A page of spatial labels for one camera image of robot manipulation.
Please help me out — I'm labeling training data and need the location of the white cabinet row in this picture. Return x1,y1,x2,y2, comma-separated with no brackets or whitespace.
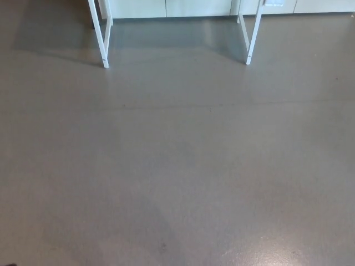
99,0,355,20

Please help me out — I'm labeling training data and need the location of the white metal-frame desk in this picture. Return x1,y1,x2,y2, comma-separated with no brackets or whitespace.
88,0,263,69

